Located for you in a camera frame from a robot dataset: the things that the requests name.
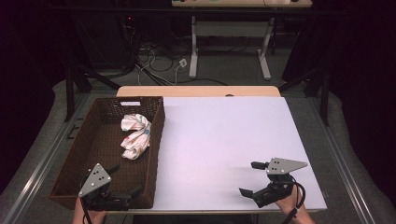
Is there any light wooden table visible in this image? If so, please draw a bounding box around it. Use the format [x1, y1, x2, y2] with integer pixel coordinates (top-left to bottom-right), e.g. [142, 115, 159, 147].
[116, 86, 281, 98]

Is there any white patterned cloth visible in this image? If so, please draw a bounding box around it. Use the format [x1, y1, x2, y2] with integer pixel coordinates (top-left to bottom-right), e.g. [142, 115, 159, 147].
[120, 113, 152, 161]

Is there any right hand-held gripper black cable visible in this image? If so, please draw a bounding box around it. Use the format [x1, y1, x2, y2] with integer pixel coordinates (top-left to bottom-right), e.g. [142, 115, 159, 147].
[281, 181, 307, 224]

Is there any left hand-held gripper black cable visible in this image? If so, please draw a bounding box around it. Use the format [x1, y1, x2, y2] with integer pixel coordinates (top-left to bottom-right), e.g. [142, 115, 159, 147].
[79, 197, 93, 224]

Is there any silver floor rail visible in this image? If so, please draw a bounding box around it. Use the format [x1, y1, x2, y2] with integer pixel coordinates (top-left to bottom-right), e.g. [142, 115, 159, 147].
[306, 96, 377, 224]
[3, 92, 92, 224]

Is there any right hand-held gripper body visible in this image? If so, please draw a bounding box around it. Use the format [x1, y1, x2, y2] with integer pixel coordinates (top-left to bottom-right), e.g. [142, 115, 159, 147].
[252, 157, 308, 209]

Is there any white table cover sheet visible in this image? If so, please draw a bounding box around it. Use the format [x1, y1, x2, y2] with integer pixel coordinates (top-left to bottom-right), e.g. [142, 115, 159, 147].
[151, 96, 328, 213]

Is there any black metal stand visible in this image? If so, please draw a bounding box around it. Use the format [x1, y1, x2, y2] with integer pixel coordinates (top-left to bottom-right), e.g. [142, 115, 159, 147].
[278, 64, 332, 127]
[64, 18, 120, 123]

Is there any person's right hand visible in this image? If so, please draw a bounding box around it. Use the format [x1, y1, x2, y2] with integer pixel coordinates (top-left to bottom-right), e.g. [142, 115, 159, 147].
[275, 184, 308, 217]

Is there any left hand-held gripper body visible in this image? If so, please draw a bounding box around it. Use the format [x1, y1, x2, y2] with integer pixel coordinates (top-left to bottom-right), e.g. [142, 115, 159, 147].
[78, 162, 133, 212]

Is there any person's left hand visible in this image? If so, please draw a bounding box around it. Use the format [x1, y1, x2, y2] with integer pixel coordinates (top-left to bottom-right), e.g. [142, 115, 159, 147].
[73, 197, 108, 224]

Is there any desk with white legs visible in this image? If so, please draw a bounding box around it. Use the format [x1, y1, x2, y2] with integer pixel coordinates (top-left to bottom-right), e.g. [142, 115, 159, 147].
[171, 0, 313, 81]

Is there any tangle of floor cables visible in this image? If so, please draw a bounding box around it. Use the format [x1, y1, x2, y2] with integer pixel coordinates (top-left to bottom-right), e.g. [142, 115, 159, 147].
[134, 41, 230, 87]

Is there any hand-held gripper black cable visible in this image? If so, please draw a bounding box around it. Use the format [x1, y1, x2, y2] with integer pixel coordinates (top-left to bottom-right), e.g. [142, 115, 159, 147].
[79, 197, 93, 224]
[281, 181, 307, 224]

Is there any brown woven basket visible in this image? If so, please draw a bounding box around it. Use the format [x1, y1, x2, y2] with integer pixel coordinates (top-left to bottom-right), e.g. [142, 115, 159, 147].
[49, 96, 166, 210]

